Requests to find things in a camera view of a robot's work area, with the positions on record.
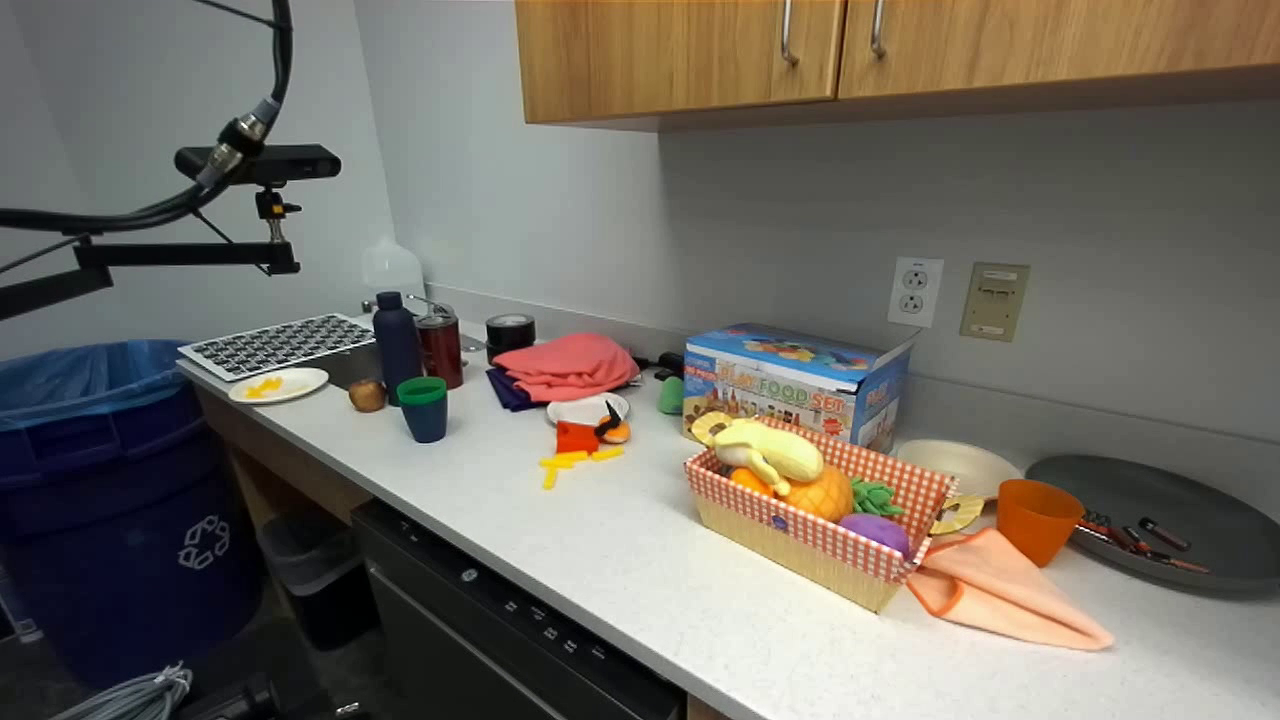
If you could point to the pink folded cloth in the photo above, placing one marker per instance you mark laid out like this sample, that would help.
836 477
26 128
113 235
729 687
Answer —
565 369

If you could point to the blue recycling bin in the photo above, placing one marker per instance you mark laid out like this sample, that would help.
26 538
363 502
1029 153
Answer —
119 510

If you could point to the black white dish rack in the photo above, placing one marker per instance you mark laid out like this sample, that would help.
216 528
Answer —
276 344

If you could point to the dark blue water bottle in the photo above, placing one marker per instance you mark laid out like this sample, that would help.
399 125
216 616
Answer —
399 343

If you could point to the orange plastic cup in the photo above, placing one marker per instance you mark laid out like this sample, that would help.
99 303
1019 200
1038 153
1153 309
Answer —
1038 519

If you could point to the blue toy food box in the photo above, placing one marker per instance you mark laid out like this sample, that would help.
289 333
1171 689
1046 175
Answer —
809 382

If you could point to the black dishwasher front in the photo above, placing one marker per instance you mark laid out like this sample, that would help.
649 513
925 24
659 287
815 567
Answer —
469 644

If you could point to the black round can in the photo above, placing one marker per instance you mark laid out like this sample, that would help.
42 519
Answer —
507 333

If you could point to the dark grey round tray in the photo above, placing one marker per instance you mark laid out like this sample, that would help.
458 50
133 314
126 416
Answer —
1166 528

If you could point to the blue cup green rim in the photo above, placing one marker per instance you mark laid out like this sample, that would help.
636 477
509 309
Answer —
424 407

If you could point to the wooden upper cabinet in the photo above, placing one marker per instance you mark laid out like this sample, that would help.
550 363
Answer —
939 57

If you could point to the dark red jar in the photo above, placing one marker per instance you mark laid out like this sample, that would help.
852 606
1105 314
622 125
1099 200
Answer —
441 344

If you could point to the white plate with yellow food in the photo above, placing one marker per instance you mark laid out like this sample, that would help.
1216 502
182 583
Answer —
276 385

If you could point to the orange toy fruit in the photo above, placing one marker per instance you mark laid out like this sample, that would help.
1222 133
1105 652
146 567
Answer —
827 497

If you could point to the orange paper napkin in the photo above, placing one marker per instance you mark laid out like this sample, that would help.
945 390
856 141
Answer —
986 583

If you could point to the yellow toy fry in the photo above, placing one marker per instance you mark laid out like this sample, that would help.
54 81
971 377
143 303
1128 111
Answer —
565 462

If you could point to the purple toy fruit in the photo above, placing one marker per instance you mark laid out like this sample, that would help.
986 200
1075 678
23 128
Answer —
876 528

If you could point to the wooden cabinet door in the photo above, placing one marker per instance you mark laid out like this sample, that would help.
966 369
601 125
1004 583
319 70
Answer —
669 57

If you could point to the green toy vegetable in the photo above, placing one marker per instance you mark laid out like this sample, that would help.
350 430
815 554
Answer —
875 497

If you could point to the red checkered cardboard tray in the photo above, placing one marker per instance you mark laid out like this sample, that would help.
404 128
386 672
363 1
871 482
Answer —
823 551

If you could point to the black camera on stand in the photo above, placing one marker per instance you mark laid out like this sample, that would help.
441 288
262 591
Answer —
273 164

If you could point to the white wall outlet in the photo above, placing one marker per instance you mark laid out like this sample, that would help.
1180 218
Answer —
914 288

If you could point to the beige bowl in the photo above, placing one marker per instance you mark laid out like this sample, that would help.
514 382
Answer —
966 471

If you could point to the red toy fries box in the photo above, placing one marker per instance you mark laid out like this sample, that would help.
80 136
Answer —
576 436

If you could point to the beige wall switch plate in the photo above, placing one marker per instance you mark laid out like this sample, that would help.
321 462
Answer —
995 303

